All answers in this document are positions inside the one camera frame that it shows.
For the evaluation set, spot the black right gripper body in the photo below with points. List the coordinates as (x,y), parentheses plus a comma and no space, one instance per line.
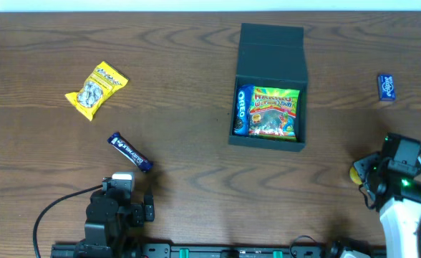
(362,166)

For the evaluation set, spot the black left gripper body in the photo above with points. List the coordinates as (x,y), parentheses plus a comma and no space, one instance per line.
(139,213)

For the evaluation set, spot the yellow Mentos bottle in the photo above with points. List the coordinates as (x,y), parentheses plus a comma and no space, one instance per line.
(353,174)

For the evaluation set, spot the Haribo worms candy bag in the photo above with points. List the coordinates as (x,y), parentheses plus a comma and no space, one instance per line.
(272,113)

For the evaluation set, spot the dark green box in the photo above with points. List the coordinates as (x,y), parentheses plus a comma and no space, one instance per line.
(272,56)

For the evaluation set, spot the blue Oreo cookie pack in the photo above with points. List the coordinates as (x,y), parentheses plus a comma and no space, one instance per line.
(242,106)

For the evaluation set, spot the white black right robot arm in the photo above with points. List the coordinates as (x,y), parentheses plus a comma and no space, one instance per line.
(401,223)

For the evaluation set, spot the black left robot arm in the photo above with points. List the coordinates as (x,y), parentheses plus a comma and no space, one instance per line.
(111,215)

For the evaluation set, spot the blue Dairy Milk chocolate bar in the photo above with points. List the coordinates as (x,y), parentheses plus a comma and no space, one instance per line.
(126,148)

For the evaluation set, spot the small blue candy box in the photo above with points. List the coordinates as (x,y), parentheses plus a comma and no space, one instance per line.
(386,88)

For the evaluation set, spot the yellow snack bag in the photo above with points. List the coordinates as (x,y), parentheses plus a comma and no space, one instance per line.
(101,84)

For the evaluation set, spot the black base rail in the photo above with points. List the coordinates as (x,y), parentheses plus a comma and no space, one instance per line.
(176,251)

